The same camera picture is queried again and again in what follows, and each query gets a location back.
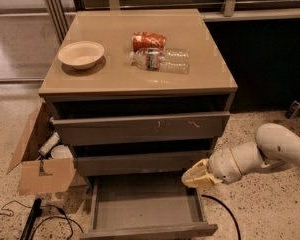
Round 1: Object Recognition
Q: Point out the bottle in cardboard box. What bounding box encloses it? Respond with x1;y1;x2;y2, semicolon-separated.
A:
38;132;60;156

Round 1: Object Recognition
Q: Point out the small dark floor device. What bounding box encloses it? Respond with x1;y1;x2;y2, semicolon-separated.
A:
285;100;300;119

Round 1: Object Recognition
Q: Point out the grey middle drawer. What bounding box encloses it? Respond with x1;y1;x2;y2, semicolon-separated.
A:
74;150;212;176

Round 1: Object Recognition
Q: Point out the grey top drawer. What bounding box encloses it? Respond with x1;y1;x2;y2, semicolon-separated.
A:
54;111;230;146

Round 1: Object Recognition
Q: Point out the black cable right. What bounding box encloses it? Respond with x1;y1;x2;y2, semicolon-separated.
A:
201;194;242;240

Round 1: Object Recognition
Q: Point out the grey bottom drawer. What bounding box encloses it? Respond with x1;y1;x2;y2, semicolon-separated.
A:
80;172;217;240

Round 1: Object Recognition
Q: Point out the grey three-drawer cabinet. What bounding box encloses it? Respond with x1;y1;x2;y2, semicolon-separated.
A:
38;9;239;185

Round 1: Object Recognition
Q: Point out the black power strip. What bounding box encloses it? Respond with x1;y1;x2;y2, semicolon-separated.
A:
19;198;42;240

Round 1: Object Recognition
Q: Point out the orange soda can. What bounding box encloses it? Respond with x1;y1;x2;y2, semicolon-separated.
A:
132;32;166;51

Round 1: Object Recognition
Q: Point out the grey drawer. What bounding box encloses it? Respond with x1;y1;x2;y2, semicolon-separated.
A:
80;172;217;240
54;111;230;146
74;150;212;176

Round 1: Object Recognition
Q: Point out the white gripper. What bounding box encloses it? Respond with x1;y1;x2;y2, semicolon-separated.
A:
181;149;242;188

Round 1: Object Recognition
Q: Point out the brown cardboard box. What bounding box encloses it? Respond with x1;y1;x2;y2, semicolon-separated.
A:
7;103;86;195

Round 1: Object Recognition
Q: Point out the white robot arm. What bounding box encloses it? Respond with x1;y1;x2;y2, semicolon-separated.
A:
181;123;300;188

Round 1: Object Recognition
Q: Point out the clear plastic water bottle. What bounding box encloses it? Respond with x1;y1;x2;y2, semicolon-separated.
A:
130;48;190;74

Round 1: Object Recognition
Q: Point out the beige paper bowl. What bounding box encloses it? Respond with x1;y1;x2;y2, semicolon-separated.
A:
58;41;104;70

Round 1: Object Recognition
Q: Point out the white cup in box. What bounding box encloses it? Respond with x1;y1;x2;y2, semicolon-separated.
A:
51;145;72;159

